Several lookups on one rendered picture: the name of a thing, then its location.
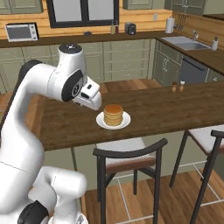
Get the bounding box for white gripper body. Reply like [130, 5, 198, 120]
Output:
[73, 92, 103, 111]

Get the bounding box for stack of pancakes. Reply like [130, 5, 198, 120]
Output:
[103, 103, 124, 127]

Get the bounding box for white round plate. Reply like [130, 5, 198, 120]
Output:
[95, 110, 132, 130]

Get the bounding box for long green base cupboard run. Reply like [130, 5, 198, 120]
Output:
[0, 38, 156, 95]

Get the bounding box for black stool with white seat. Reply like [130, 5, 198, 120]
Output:
[168, 124, 224, 224]
[92, 136, 169, 224]

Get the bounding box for green cupboards under sink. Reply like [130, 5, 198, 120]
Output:
[152, 40, 184, 88]

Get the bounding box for black toaster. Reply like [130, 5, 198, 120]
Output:
[124, 22, 137, 36]

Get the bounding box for brown pepper shaker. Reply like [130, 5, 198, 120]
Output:
[171, 81, 179, 94]

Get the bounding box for white salt shaker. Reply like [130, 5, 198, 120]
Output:
[178, 80, 186, 94]

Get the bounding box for black framed window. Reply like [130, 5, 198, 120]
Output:
[45, 0, 120, 29]

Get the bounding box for white toaster oven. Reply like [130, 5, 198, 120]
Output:
[4, 22, 39, 43]

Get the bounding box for dark grey dishwasher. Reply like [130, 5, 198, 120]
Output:
[178, 55, 210, 86]

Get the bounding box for white paper towel roll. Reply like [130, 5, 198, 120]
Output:
[164, 16, 176, 35]

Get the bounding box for steel sink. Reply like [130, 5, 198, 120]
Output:
[160, 35, 212, 52]

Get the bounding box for hanging kitchen utensils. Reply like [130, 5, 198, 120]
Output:
[177, 12, 189, 32]

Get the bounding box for white soap dispenser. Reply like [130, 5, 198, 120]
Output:
[211, 36, 220, 52]

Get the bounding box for green wall cupboard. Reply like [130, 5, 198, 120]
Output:
[122, 0, 166, 11]
[164, 0, 224, 16]
[0, 0, 45, 15]

